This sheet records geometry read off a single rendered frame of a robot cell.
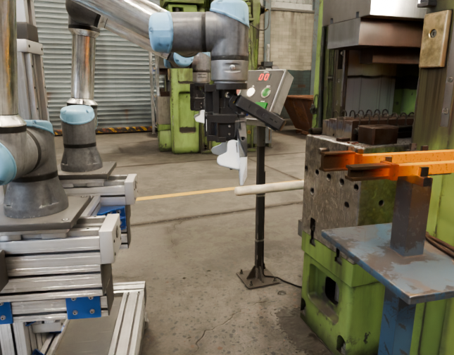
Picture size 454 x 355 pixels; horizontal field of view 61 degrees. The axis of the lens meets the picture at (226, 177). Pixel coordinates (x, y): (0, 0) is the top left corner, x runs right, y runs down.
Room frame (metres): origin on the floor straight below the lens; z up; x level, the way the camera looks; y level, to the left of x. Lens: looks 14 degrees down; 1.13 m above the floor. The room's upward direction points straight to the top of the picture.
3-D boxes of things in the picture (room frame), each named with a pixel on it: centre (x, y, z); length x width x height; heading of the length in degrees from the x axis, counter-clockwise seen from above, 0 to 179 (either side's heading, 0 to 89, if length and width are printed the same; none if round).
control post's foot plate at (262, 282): (2.07, -0.19, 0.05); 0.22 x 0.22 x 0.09; 20
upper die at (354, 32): (1.65, -0.65, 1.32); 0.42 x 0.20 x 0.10; 110
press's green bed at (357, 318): (1.60, -0.68, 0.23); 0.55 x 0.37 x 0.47; 110
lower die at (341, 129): (1.65, -0.65, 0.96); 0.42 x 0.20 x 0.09; 110
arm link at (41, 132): (0.94, 0.49, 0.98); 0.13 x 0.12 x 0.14; 179
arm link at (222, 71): (0.80, -0.01, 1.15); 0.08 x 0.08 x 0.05
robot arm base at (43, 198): (0.94, 0.49, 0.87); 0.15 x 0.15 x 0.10
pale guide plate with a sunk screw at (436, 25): (1.32, -0.68, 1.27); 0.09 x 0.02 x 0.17; 20
